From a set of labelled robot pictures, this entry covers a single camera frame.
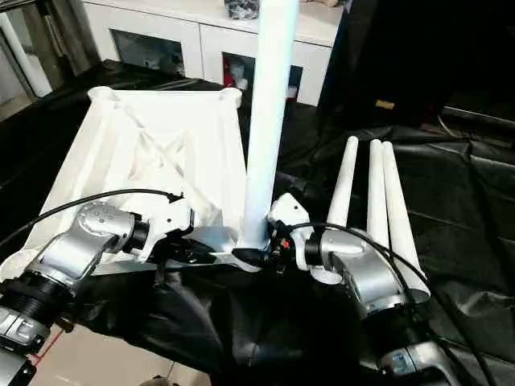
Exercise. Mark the white plastic table leg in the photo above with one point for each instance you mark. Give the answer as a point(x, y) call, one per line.
point(265, 120)
point(376, 189)
point(398, 209)
point(344, 181)

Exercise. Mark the white plastic table top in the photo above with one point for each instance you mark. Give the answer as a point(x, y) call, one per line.
point(161, 112)

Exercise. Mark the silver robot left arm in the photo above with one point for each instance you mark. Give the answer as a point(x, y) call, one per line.
point(80, 241)

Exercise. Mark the small white jar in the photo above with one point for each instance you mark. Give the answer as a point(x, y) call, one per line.
point(291, 92)
point(242, 82)

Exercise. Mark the small tan block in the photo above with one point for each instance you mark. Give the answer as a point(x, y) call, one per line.
point(384, 103)

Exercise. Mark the small red bottle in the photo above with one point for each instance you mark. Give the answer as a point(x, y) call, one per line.
point(228, 72)

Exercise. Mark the black mat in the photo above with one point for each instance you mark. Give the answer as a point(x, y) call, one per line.
point(462, 201)

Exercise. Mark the white cabinet with glass doors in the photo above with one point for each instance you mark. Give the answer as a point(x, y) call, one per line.
point(181, 20)

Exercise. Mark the shiny object on cabinet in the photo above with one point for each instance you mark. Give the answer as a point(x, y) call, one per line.
point(243, 8)

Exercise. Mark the black backdrop cloth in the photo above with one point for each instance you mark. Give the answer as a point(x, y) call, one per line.
point(422, 48)

